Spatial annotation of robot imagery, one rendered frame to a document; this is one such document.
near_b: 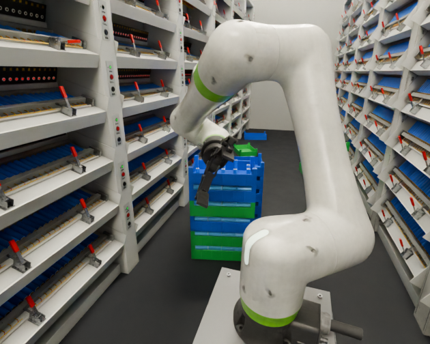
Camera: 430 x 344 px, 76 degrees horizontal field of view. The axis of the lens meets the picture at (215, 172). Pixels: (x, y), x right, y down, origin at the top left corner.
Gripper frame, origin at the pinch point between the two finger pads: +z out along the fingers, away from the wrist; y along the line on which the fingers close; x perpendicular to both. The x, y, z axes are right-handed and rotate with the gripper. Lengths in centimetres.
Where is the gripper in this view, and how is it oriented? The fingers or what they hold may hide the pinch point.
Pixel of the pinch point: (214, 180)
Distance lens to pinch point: 67.0
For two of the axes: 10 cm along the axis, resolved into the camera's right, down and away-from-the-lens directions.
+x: 8.9, 4.3, 1.6
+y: 4.6, -8.2, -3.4
